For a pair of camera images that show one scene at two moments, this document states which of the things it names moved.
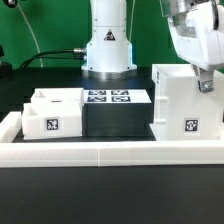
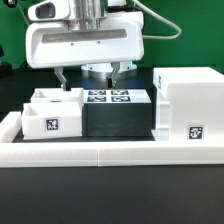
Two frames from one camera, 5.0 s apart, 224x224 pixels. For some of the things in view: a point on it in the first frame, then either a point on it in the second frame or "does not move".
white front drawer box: x=51 y=120 does not move
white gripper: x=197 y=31 → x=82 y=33
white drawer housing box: x=183 y=112 does not move
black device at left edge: x=6 y=69 does not move
